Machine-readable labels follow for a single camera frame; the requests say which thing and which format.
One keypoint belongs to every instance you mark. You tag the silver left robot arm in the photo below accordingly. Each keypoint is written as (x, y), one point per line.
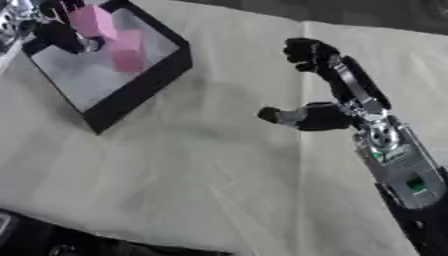
(14, 20)

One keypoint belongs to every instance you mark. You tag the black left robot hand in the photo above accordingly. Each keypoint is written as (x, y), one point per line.
(64, 31)

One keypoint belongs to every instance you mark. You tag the pink rectangular block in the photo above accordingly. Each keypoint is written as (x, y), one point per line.
(128, 51)
(93, 20)

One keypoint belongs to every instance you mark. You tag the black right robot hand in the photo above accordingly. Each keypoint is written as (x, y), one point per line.
(326, 115)

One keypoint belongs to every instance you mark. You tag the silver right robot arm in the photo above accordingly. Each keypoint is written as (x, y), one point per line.
(405, 170)

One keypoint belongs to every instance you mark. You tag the black box with white inside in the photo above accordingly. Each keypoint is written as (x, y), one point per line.
(111, 66)

